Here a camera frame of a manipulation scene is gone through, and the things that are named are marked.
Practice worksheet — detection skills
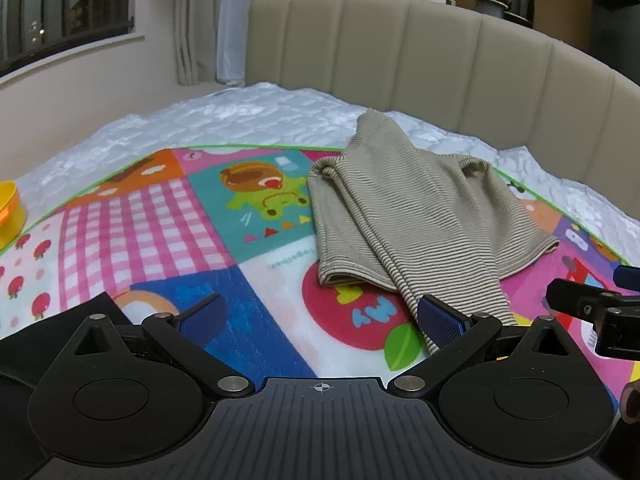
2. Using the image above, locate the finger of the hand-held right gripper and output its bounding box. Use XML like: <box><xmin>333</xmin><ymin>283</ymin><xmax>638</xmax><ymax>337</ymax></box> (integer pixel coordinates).
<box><xmin>613</xmin><ymin>265</ymin><xmax>640</xmax><ymax>293</ymax></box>
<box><xmin>545</xmin><ymin>278</ymin><xmax>625</xmax><ymax>322</ymax></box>

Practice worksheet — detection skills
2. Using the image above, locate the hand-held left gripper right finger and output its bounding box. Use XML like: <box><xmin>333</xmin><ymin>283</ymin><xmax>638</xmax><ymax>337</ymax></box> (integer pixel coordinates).
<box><xmin>390</xmin><ymin>296</ymin><xmax>570</xmax><ymax>399</ymax></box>

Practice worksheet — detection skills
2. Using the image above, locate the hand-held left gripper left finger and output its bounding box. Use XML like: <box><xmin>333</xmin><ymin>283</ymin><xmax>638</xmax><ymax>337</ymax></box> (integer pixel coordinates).
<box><xmin>74</xmin><ymin>294</ymin><xmax>257</xmax><ymax>399</ymax></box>

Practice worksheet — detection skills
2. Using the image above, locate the beige striped shirt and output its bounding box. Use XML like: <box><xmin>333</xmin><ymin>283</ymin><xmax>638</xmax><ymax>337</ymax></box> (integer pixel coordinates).
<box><xmin>306</xmin><ymin>108</ymin><xmax>562</xmax><ymax>356</ymax></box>

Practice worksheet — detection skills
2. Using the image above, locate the person's right hand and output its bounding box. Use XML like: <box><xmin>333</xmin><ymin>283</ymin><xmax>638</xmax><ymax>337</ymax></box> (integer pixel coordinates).
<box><xmin>621</xmin><ymin>379</ymin><xmax>640</xmax><ymax>424</ymax></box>

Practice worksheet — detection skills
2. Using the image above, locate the colourful patchwork play mat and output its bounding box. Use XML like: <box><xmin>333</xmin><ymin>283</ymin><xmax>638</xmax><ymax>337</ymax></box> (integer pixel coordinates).
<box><xmin>0</xmin><ymin>144</ymin><xmax>640</xmax><ymax>411</ymax></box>

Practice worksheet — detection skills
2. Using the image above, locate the yellow plastic container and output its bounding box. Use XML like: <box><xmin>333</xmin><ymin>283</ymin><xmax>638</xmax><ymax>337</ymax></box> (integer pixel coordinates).
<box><xmin>0</xmin><ymin>181</ymin><xmax>27</xmax><ymax>252</ymax></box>

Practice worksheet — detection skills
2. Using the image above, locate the beige padded headboard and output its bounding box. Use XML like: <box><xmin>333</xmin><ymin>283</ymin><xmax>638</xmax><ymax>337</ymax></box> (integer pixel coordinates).
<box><xmin>245</xmin><ymin>0</ymin><xmax>640</xmax><ymax>196</ymax></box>

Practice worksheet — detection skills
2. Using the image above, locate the beige curtain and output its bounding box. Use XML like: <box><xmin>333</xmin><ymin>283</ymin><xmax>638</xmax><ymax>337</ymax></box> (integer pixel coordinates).
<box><xmin>172</xmin><ymin>0</ymin><xmax>223</xmax><ymax>87</ymax></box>

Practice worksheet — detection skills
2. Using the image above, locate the white sheer curtain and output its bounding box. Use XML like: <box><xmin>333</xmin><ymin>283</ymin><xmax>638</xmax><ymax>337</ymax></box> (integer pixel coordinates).
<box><xmin>216</xmin><ymin>0</ymin><xmax>267</xmax><ymax>87</ymax></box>

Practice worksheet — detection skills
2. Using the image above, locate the window with dark railing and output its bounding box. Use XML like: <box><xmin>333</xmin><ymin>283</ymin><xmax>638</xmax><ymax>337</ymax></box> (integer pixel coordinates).
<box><xmin>0</xmin><ymin>0</ymin><xmax>137</xmax><ymax>79</ymax></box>

